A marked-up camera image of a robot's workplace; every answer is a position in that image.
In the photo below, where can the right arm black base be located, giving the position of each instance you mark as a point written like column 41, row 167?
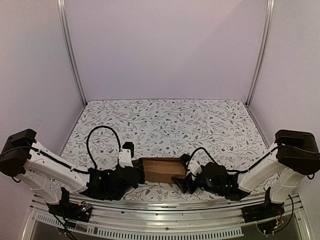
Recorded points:
column 262, row 211

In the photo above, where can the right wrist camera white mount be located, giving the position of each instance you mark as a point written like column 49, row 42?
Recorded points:
column 192, row 167

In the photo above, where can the left aluminium frame post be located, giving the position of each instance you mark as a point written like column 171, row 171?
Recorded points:
column 70, row 52

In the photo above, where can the right aluminium frame post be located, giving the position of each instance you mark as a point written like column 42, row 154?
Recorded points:
column 262, row 51

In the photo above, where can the floral patterned table mat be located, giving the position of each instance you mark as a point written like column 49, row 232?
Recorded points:
column 222, row 130

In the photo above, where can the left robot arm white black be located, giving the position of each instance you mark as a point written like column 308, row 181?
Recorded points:
column 25, row 158

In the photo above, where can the aluminium frame post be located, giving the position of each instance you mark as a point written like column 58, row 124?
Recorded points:
column 262, row 51
column 70, row 52

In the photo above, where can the aluminium front rail frame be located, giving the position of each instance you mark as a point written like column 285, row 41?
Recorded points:
column 215, row 219

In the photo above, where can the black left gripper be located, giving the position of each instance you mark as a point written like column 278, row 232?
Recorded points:
column 137, row 166

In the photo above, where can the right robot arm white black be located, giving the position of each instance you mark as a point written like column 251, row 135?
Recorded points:
column 294, row 154

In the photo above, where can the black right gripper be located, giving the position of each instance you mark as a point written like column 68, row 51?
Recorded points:
column 193, row 180

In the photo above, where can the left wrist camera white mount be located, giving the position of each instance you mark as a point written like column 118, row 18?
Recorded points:
column 126, row 155

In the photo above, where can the brown cardboard paper box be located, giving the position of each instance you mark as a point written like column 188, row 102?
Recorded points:
column 162, row 170

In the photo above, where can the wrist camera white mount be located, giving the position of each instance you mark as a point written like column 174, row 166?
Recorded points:
column 192, row 167
column 126, row 155

